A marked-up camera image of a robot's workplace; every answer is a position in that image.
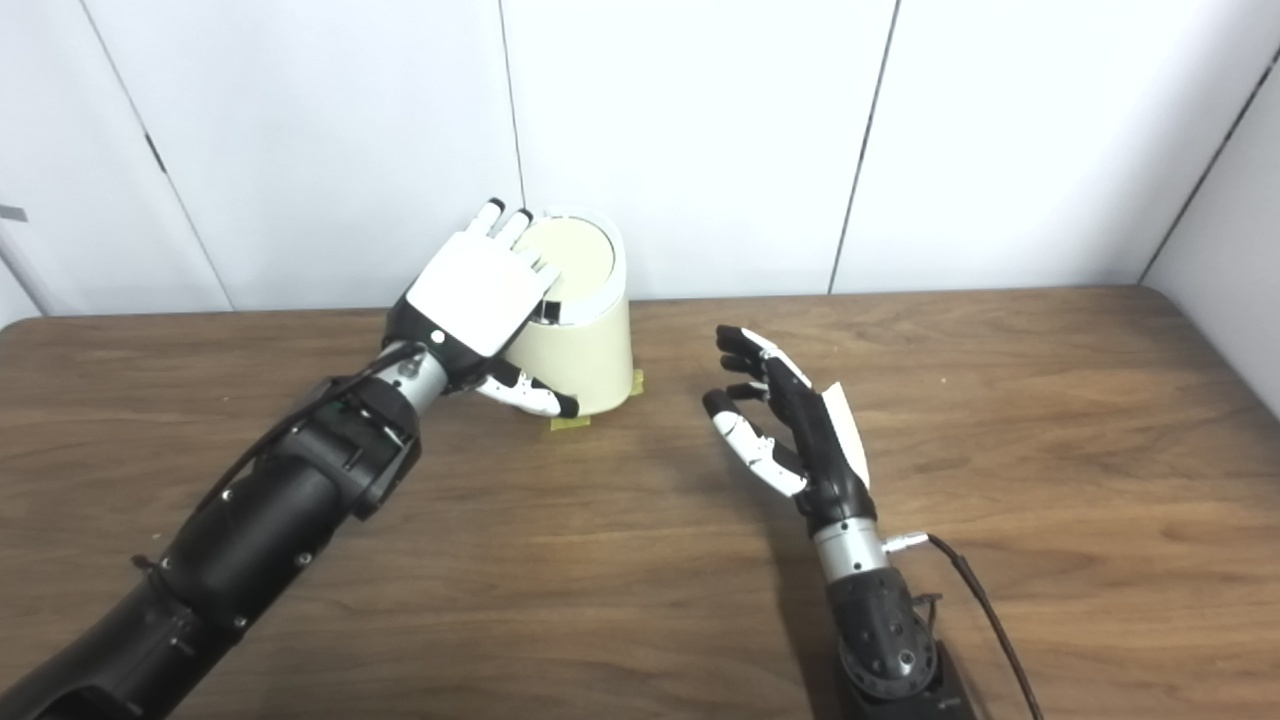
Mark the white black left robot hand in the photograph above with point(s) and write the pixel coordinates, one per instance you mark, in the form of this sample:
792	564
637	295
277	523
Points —
475	295

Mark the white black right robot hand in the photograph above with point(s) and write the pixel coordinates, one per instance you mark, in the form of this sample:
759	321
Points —
825	450

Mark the round cream bin lid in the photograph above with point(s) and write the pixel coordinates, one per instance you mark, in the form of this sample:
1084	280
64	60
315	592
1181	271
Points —
580	255

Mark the cream-colored cylindrical bin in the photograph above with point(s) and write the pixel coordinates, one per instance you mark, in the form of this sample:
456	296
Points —
590	350

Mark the small grey wall sticker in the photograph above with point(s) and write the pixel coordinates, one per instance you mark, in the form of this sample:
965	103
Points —
10	212

